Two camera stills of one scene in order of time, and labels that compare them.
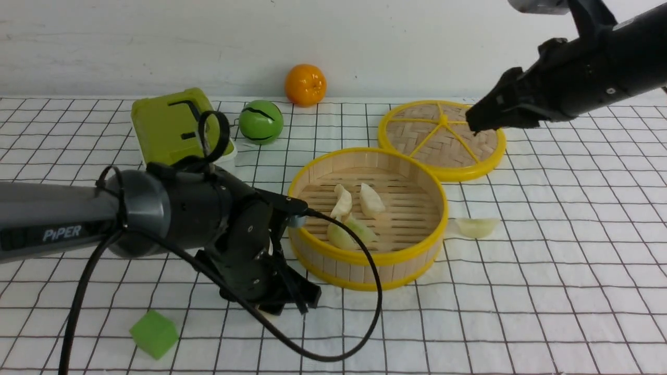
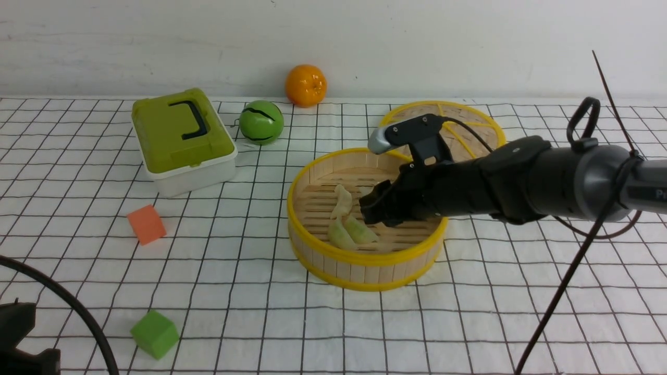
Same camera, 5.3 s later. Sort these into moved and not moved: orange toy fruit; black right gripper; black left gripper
Moved: black right gripper; black left gripper
Not moved: orange toy fruit
